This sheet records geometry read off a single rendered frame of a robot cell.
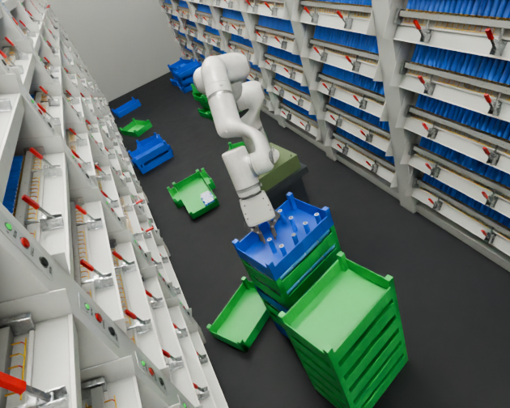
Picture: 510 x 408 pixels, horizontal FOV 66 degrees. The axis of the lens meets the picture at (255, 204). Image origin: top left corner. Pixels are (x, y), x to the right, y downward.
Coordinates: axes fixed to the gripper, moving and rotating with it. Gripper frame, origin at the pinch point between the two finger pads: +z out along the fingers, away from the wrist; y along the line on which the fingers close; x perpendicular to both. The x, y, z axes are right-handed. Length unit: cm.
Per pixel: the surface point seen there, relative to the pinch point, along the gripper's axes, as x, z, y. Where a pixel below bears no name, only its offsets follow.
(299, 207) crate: -16.4, -0.8, -14.4
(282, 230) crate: -10.1, 3.2, -5.2
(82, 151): -36, -52, 59
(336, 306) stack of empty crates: 17.1, 24.6, -12.1
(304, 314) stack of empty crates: 15.8, 24.0, -2.0
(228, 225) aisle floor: -101, 14, 24
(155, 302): 4.0, 6.3, 44.0
